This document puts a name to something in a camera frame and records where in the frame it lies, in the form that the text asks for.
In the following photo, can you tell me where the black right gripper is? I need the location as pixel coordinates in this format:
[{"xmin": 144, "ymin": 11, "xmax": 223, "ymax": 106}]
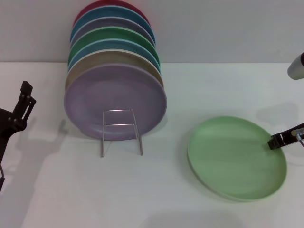
[{"xmin": 267, "ymin": 122, "xmax": 304, "ymax": 150}]

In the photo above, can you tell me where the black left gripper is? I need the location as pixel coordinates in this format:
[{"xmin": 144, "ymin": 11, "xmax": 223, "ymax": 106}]
[{"xmin": 0, "ymin": 80, "xmax": 37, "ymax": 166}]

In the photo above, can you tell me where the light green plate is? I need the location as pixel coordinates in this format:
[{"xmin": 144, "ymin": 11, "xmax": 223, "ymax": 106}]
[{"xmin": 187, "ymin": 115, "xmax": 288, "ymax": 203}]

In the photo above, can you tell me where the lilac plate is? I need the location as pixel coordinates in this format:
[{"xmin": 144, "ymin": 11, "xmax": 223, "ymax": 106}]
[{"xmin": 63, "ymin": 63, "xmax": 168, "ymax": 141}]

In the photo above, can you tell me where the beige plate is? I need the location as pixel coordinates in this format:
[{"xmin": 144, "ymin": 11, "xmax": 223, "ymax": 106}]
[{"xmin": 65, "ymin": 49, "xmax": 164, "ymax": 91}]

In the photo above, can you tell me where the light blue plate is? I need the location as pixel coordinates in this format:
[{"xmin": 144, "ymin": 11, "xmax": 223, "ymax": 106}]
[{"xmin": 67, "ymin": 38, "xmax": 162, "ymax": 72}]

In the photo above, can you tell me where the dark green plate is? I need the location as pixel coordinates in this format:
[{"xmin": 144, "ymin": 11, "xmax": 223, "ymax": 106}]
[{"xmin": 68, "ymin": 26, "xmax": 159, "ymax": 60}]

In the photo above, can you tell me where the grey purple plate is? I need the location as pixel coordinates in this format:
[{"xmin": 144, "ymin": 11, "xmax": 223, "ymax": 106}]
[{"xmin": 70, "ymin": 16, "xmax": 156, "ymax": 46}]

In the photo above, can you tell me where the teal blue plate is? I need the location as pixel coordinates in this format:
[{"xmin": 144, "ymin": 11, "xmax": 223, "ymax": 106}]
[{"xmin": 70, "ymin": 5, "xmax": 156, "ymax": 43}]

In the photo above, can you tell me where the red plate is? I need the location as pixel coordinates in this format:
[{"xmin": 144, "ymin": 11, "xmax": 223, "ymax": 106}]
[{"xmin": 72, "ymin": 0, "xmax": 152, "ymax": 27}]

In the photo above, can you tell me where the right gripper cable with connector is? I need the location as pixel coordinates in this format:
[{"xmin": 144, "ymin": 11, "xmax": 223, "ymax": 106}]
[{"xmin": 294, "ymin": 128, "xmax": 304, "ymax": 146}]

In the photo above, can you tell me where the gripper cable with connector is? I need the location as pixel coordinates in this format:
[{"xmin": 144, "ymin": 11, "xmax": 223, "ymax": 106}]
[
  {"xmin": 294, "ymin": 128, "xmax": 304, "ymax": 146},
  {"xmin": 0, "ymin": 165, "xmax": 5, "ymax": 193}
]

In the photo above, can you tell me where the left gripper cable with connector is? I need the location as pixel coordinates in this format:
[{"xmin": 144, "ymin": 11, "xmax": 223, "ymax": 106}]
[{"xmin": 0, "ymin": 165, "xmax": 5, "ymax": 193}]

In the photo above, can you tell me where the metal wire plate rack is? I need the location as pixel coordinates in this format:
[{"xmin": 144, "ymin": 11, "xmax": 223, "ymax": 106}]
[{"xmin": 99, "ymin": 109, "xmax": 144, "ymax": 158}]

